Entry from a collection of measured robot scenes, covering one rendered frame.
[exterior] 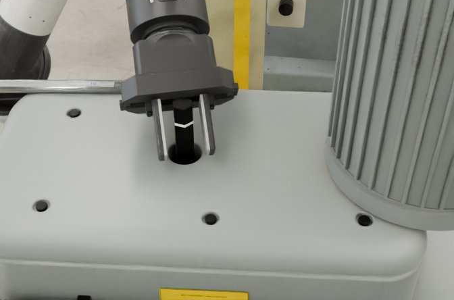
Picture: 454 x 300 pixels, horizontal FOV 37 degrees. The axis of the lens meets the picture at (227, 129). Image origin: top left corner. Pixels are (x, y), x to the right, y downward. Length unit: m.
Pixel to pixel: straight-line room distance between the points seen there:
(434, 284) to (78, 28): 3.89
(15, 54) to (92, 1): 3.67
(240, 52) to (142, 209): 2.09
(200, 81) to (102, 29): 3.79
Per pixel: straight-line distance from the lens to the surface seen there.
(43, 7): 1.10
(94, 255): 0.69
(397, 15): 0.56
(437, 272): 0.83
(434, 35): 0.56
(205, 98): 0.72
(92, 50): 4.30
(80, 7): 4.74
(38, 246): 0.70
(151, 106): 0.72
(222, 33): 2.71
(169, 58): 0.72
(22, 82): 0.86
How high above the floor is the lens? 2.40
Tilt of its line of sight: 41 degrees down
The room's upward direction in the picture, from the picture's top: straight up
